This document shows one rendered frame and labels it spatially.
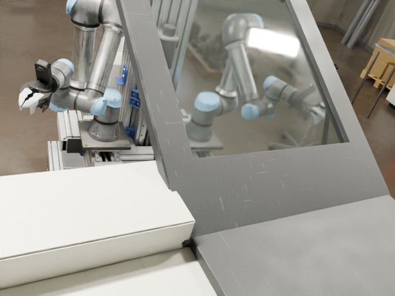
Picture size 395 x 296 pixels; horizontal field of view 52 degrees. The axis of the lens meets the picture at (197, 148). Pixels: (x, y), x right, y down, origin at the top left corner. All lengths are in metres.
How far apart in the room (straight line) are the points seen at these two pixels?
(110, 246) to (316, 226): 0.53
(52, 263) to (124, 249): 0.14
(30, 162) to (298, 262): 2.76
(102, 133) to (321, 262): 1.23
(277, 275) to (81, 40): 1.25
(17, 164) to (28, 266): 2.66
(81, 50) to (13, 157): 1.86
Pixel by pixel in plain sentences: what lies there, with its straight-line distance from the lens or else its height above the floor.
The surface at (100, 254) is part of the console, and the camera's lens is 0.84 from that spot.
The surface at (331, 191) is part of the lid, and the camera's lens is 1.22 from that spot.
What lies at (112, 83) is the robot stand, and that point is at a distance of 2.30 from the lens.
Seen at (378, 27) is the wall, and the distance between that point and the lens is 9.60.
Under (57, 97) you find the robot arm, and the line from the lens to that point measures 1.62.
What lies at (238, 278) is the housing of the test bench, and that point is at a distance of 0.88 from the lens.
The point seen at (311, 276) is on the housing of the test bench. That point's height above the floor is 1.50.
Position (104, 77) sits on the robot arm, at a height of 1.44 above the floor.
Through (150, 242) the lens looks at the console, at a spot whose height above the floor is 1.51.
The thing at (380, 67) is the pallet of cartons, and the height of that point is 0.31.
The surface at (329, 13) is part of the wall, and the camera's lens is 10.33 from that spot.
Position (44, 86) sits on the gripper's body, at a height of 1.46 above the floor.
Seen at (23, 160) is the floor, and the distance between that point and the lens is 3.49.
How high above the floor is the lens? 2.15
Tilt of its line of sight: 33 degrees down
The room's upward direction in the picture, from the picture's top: 17 degrees clockwise
